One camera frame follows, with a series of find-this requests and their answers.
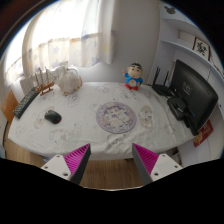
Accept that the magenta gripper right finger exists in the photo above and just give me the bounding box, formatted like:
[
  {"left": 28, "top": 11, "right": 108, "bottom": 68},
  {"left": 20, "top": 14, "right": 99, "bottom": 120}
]
[{"left": 132, "top": 143, "right": 182, "bottom": 185}]

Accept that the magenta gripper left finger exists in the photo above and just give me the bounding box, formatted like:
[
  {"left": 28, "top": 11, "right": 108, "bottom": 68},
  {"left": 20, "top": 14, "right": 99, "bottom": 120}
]
[{"left": 42, "top": 144, "right": 91, "bottom": 185}]

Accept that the black computer mouse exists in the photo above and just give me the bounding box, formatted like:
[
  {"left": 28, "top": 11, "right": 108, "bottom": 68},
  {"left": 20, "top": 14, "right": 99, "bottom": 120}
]
[{"left": 45, "top": 110, "right": 62, "bottom": 124}]

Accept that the round purple mouse pad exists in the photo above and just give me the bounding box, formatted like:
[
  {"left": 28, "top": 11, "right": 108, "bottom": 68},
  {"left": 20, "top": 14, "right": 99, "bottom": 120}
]
[{"left": 96, "top": 102, "right": 137, "bottom": 134}]

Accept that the white patterned tablecloth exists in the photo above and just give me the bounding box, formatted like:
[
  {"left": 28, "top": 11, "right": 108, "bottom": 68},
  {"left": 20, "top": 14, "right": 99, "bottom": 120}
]
[{"left": 9, "top": 82, "right": 193, "bottom": 160}]

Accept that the red packet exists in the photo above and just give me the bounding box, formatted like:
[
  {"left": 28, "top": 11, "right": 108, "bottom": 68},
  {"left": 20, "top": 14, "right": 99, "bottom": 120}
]
[{"left": 193, "top": 121, "right": 213, "bottom": 147}]

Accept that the black wifi router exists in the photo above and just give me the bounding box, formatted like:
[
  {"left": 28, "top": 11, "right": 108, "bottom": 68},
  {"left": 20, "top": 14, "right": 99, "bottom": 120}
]
[{"left": 152, "top": 68, "right": 173, "bottom": 97}]

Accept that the black computer monitor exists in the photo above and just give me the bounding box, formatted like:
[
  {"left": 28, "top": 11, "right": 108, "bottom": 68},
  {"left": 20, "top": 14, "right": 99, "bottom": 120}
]
[{"left": 167, "top": 60, "right": 218, "bottom": 136}]

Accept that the black keyboard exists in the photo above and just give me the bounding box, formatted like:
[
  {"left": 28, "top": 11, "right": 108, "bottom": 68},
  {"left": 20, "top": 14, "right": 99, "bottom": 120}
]
[{"left": 13, "top": 87, "right": 38, "bottom": 119}]

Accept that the wooden model sailing ship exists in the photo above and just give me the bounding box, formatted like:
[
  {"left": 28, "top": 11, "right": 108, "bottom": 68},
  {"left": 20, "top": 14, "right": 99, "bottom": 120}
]
[{"left": 35, "top": 69, "right": 55, "bottom": 95}]

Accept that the wooden chair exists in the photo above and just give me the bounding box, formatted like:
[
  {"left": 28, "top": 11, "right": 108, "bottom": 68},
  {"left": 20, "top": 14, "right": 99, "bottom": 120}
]
[{"left": 0, "top": 89, "right": 19, "bottom": 126}]

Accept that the cartoon boy figurine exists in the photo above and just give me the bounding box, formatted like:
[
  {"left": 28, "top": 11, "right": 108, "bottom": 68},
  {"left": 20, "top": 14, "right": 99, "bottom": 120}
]
[{"left": 123, "top": 62, "right": 143, "bottom": 90}]

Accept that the framed calligraphy picture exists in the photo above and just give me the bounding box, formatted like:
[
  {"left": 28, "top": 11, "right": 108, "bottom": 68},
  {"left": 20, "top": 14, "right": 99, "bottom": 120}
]
[{"left": 193, "top": 37, "right": 210, "bottom": 60}]

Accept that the white sheer curtain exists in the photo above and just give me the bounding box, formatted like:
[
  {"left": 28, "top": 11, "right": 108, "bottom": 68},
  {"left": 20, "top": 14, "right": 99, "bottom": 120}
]
[{"left": 3, "top": 0, "right": 118, "bottom": 85}]

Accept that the white wall shelf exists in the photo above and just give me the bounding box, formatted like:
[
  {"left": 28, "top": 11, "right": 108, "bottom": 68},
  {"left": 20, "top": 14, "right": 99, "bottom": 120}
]
[{"left": 161, "top": 17, "right": 224, "bottom": 89}]

